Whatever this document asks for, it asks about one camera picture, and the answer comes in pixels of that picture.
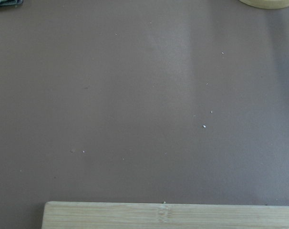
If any bamboo cutting board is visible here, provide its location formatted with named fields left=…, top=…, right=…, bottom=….
left=42, top=201, right=289, bottom=229

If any folded grey cloth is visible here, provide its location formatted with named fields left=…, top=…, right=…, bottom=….
left=0, top=0, right=23, bottom=7

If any wooden stand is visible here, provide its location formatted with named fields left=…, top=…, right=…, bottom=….
left=239, top=0, right=289, bottom=10

